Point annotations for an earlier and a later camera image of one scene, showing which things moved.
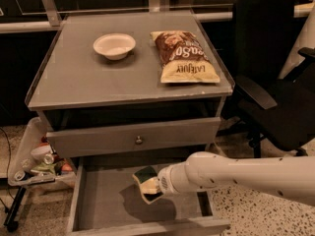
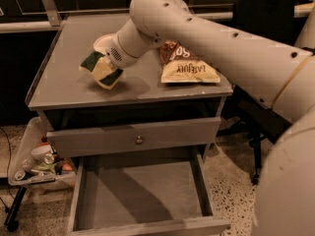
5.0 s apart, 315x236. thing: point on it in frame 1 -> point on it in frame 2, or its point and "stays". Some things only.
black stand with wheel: (11, 223) stays
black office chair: (279, 108) stays
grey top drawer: (147, 135) stays
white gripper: (166, 180) -> (115, 50)
